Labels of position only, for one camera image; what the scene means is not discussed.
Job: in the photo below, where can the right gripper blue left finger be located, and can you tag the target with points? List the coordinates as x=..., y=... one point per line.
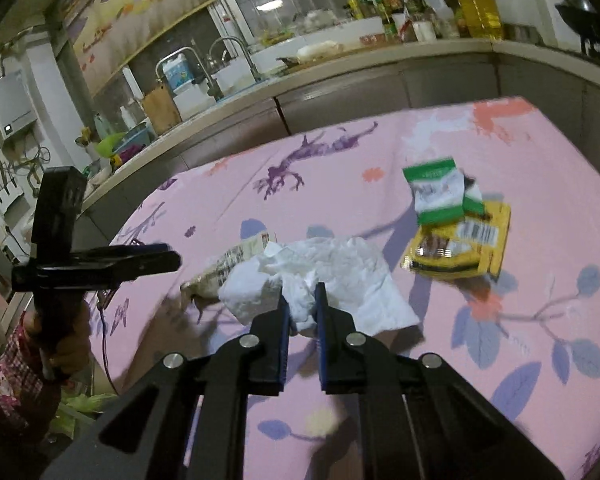
x=269, y=366

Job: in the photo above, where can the white plastic bottle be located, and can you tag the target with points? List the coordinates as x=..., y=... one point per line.
x=444, y=18

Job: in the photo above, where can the black wok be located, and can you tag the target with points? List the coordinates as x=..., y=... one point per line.
x=582, y=19

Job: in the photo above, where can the yellow cooking oil jug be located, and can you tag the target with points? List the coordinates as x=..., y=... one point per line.
x=482, y=19

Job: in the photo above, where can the wooden cutting board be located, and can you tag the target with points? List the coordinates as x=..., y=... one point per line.
x=161, y=110

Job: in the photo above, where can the person's left hand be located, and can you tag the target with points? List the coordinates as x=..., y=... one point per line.
x=67, y=350

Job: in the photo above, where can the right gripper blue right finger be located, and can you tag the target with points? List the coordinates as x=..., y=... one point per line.
x=333, y=326

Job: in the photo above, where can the fruit pattern wall poster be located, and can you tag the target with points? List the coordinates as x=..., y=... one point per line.
x=106, y=34

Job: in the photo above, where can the pink floral tablecloth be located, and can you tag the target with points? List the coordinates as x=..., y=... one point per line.
x=529, y=342

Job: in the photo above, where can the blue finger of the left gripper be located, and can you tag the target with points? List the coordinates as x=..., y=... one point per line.
x=140, y=260

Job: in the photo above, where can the white barcode wrapper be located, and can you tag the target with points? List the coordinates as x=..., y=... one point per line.
x=204, y=288

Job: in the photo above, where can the yellow snack wrapper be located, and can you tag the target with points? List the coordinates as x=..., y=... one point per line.
x=467, y=248

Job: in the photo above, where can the green plastic bowl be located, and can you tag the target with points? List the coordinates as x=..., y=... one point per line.
x=107, y=146

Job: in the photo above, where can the white tissue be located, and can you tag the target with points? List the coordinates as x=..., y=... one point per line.
x=355, y=274

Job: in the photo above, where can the grey kitchen counter cabinets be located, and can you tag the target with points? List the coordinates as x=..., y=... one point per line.
x=563, y=85

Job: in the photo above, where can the white water heater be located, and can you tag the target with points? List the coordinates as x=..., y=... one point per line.
x=17, y=113

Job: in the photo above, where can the chrome kitchen faucet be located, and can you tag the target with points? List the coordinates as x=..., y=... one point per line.
x=214, y=89

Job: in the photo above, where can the green white snack wrapper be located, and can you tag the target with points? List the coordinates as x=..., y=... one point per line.
x=442, y=193

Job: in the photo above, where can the blue white water jug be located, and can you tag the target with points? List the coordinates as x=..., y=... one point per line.
x=177, y=71

